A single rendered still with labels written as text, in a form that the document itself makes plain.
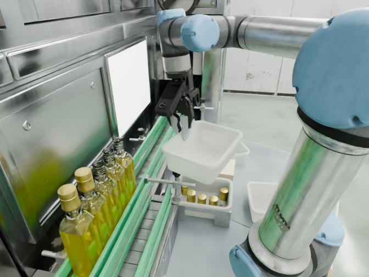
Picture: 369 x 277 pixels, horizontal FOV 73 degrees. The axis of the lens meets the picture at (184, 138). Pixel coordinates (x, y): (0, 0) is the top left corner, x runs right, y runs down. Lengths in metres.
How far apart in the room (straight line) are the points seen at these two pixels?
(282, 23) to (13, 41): 0.54
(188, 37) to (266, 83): 3.90
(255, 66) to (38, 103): 3.92
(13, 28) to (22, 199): 0.35
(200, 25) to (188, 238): 0.69
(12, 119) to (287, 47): 0.55
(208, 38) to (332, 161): 0.36
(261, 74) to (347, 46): 4.10
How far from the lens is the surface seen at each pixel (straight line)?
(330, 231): 0.63
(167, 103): 0.65
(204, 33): 0.58
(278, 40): 0.55
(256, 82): 4.41
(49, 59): 0.69
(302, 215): 0.43
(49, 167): 0.71
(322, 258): 0.64
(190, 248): 0.92
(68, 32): 0.80
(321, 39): 0.31
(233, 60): 4.31
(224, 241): 0.95
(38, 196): 0.69
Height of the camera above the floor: 1.49
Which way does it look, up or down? 30 degrees down
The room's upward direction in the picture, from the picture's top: straight up
